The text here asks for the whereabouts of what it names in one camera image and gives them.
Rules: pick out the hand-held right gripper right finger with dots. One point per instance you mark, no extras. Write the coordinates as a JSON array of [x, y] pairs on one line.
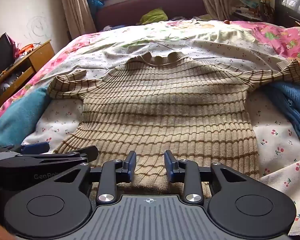
[[169, 167]]

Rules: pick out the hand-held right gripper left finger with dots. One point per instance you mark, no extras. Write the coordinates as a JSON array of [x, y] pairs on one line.
[[130, 166]]

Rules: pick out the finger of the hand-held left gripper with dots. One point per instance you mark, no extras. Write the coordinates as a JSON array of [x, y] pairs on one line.
[[38, 146], [52, 158]]

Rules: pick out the beige striped knit sweater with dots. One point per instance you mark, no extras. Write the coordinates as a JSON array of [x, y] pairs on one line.
[[165, 110]]

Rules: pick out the teal fleece cloth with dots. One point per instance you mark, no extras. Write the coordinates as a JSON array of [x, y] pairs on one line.
[[17, 120]]

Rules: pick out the wooden desk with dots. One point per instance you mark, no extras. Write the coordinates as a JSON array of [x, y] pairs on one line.
[[27, 70]]

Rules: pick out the black monitor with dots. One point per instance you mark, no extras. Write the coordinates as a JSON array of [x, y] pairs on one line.
[[1, 55]]

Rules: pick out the cherry print bed sheet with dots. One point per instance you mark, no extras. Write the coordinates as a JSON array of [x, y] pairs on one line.
[[277, 150]]

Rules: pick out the blue knit garment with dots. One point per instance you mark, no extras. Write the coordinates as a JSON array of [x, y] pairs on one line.
[[292, 107]]

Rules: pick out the beige curtain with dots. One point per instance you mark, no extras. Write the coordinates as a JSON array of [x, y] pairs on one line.
[[76, 5], [215, 0]]

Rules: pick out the lime green cloth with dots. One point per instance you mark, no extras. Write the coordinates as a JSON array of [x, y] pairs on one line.
[[153, 17]]

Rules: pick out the blue plastic bag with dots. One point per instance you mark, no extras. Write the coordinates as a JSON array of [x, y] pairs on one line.
[[93, 2]]

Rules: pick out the maroon bed headboard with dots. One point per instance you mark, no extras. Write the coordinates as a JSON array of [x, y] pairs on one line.
[[130, 10]]

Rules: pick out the pink floral quilt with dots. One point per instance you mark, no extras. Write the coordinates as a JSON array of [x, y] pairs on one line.
[[282, 37]]

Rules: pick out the cluttered bedside shelf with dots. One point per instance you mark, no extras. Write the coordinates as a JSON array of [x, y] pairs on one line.
[[250, 8]]

